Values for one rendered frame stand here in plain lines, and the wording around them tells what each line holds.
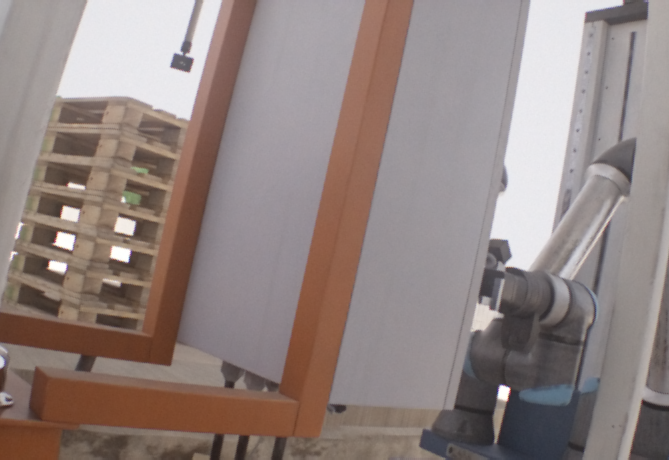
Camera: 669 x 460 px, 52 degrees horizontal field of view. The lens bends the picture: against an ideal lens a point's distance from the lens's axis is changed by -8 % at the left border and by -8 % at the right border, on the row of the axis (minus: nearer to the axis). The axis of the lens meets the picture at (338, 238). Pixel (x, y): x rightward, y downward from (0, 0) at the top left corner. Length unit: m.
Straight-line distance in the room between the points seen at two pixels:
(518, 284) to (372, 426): 2.09
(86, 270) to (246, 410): 2.40
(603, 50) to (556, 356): 1.28
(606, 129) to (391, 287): 1.48
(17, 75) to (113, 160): 2.61
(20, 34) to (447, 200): 0.58
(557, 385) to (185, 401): 0.72
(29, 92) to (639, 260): 0.99
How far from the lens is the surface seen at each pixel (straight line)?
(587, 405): 1.79
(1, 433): 0.64
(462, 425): 2.08
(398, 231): 0.83
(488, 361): 1.32
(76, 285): 3.12
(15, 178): 0.48
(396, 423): 3.23
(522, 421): 2.12
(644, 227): 1.23
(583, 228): 1.50
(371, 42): 0.82
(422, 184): 0.86
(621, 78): 2.26
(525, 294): 1.11
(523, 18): 1.04
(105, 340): 1.02
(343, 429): 3.00
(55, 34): 0.48
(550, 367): 1.25
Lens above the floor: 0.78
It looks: 4 degrees up
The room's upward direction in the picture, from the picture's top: 12 degrees clockwise
